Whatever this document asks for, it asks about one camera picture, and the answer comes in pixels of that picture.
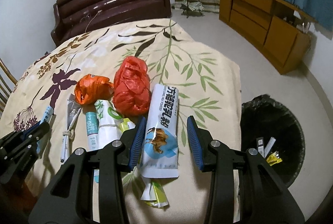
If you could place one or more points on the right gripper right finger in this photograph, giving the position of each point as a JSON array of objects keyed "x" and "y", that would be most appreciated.
[{"x": 202, "y": 146}]

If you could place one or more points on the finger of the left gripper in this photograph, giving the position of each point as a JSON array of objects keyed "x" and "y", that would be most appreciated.
[
  {"x": 16, "y": 138},
  {"x": 42, "y": 130}
]

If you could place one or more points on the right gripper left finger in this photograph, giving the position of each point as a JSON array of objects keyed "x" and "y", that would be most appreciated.
[{"x": 132, "y": 142}]

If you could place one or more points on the white camel milk powder pouch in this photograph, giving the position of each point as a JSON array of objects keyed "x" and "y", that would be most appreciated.
[{"x": 159, "y": 158}]

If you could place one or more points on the silver wrapper with string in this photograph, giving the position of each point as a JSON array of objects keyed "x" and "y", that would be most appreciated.
[{"x": 73, "y": 111}]

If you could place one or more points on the black trash bin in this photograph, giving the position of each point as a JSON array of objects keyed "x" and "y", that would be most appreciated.
[{"x": 264, "y": 117}]

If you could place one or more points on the white green rolled bag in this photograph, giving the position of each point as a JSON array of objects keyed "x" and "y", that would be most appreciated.
[{"x": 111, "y": 123}]

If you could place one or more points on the teal white tube packet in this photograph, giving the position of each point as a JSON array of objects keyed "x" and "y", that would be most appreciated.
[{"x": 92, "y": 127}]

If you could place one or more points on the red crumpled plastic bag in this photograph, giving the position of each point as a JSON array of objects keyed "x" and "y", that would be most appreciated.
[{"x": 132, "y": 87}]

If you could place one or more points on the wooden chair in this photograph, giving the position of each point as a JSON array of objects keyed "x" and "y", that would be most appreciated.
[{"x": 6, "y": 79}]

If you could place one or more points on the green silver crumpled wrapper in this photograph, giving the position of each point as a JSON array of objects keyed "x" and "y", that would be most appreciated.
[{"x": 148, "y": 190}]

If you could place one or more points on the orange crumpled plastic bag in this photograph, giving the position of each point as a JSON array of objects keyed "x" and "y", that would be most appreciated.
[{"x": 91, "y": 88}]

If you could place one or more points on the floral beige tablecloth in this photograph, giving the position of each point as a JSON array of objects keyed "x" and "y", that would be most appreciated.
[{"x": 208, "y": 85}]

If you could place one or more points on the wooden sideboard cabinet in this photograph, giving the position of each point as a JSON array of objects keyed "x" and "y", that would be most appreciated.
[{"x": 270, "y": 26}]

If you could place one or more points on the checkered cloth on stand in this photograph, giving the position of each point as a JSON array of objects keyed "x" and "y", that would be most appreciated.
[{"x": 191, "y": 6}]

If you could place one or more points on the dark brown leather sofa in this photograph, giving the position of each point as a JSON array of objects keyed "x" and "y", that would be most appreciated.
[{"x": 76, "y": 17}]

